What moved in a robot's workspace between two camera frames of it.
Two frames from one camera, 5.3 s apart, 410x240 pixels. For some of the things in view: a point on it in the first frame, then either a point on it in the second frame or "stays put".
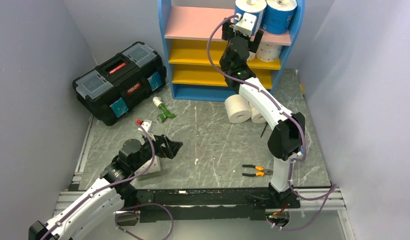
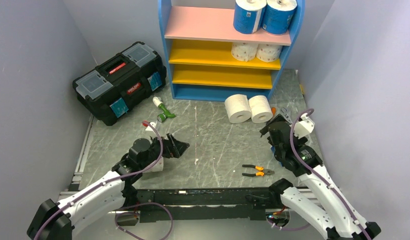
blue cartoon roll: (278, 15) stays put
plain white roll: (237, 109) stays put
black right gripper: (228, 32) → (280, 117)
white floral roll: (268, 52) stays put
